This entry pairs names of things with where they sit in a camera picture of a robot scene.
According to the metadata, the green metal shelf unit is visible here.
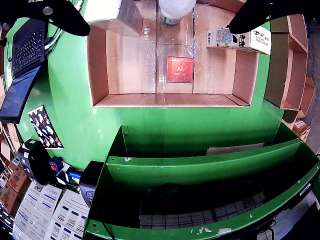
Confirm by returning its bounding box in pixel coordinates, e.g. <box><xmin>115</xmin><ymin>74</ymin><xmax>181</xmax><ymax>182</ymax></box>
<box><xmin>83</xmin><ymin>123</ymin><xmax>320</xmax><ymax>240</ymax></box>

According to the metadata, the tall white product box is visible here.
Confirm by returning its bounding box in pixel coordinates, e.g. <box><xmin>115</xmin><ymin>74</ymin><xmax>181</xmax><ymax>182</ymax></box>
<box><xmin>83</xmin><ymin>0</ymin><xmax>144</xmax><ymax>37</ymax></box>

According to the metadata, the shallow cardboard tray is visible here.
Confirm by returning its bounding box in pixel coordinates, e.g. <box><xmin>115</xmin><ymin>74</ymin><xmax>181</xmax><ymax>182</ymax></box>
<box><xmin>86</xmin><ymin>0</ymin><xmax>260</xmax><ymax>108</ymax></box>

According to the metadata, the black laptop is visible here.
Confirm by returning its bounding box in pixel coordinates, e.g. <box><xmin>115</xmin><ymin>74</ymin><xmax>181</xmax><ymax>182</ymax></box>
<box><xmin>0</xmin><ymin>18</ymin><xmax>50</xmax><ymax>125</ymax></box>

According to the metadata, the beige paper sheet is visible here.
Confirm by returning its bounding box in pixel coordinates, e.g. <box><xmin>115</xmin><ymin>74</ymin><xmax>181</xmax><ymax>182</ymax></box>
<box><xmin>206</xmin><ymin>142</ymin><xmax>265</xmax><ymax>156</ymax></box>

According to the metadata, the grey grid panel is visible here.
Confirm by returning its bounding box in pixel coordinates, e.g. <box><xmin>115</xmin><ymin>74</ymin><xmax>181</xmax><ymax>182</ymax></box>
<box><xmin>139</xmin><ymin>191</ymin><xmax>266</xmax><ymax>230</ymax></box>

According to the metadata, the white bottle teal label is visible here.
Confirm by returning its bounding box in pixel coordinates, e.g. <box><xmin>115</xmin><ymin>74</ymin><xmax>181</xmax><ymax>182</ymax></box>
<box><xmin>158</xmin><ymin>0</ymin><xmax>198</xmax><ymax>28</ymax></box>

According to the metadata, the cardboard box red print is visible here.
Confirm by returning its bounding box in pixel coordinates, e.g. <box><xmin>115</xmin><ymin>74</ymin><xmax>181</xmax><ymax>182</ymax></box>
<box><xmin>0</xmin><ymin>163</ymin><xmax>29</xmax><ymax>216</ymax></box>

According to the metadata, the blue red small tool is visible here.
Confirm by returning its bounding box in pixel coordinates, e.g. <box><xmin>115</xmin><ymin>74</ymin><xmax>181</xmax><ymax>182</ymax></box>
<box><xmin>48</xmin><ymin>156</ymin><xmax>64</xmax><ymax>174</ymax></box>

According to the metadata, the white usb cable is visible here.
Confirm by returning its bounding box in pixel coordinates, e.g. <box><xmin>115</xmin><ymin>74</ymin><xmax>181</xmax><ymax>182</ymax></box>
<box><xmin>44</xmin><ymin>27</ymin><xmax>63</xmax><ymax>54</ymax></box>

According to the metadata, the black round device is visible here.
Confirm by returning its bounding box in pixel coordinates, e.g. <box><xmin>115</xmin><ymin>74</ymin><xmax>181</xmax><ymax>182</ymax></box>
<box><xmin>27</xmin><ymin>142</ymin><xmax>55</xmax><ymax>186</ymax></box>

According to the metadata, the penguin pattern card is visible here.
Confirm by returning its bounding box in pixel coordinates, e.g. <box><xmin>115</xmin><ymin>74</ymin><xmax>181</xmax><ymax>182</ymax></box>
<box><xmin>27</xmin><ymin>104</ymin><xmax>65</xmax><ymax>150</ymax></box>

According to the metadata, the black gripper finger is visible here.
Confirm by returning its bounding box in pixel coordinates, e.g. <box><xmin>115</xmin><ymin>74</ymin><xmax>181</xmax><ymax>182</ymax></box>
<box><xmin>228</xmin><ymin>0</ymin><xmax>320</xmax><ymax>35</ymax></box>
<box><xmin>0</xmin><ymin>0</ymin><xmax>91</xmax><ymax>38</ymax></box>

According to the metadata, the red orange product box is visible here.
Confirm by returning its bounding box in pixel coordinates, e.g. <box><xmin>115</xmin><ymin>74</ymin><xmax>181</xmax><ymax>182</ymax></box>
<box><xmin>166</xmin><ymin>56</ymin><xmax>195</xmax><ymax>85</ymax></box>

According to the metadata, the cow print carton box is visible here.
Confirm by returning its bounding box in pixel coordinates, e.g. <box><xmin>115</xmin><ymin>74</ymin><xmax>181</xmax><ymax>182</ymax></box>
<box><xmin>206</xmin><ymin>22</ymin><xmax>273</xmax><ymax>56</ymax></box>

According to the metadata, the printed paper document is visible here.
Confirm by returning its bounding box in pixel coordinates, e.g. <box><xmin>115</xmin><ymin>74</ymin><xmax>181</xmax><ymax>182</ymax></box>
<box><xmin>49</xmin><ymin>188</ymin><xmax>91</xmax><ymax>240</ymax></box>
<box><xmin>13</xmin><ymin>180</ymin><xmax>63</xmax><ymax>240</ymax></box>

